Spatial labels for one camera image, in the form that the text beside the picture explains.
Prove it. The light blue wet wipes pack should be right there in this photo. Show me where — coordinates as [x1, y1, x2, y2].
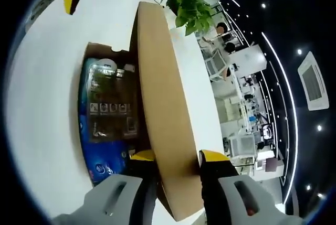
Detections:
[78, 57, 119, 144]

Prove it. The ceiling air vent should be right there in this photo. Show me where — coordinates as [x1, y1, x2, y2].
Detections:
[297, 51, 330, 111]

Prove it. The white office chair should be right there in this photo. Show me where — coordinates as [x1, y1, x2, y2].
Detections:
[204, 50, 229, 81]
[228, 134, 257, 157]

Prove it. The wall screen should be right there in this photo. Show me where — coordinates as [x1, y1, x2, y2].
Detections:
[259, 124, 275, 142]

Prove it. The brown cardboard shoe box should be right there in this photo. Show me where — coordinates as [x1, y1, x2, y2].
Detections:
[77, 1, 203, 223]

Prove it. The foil pouch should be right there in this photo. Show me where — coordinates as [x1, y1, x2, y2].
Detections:
[88, 63, 140, 142]

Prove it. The white pillar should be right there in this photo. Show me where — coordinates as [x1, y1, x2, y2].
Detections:
[229, 45, 268, 79]

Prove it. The potted green plant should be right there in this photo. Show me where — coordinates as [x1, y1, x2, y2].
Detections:
[162, 0, 216, 37]

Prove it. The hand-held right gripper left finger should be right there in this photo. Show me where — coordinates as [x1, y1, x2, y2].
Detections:
[78, 149, 158, 225]

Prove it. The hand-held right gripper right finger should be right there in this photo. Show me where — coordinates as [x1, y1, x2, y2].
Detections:
[198, 149, 279, 225]

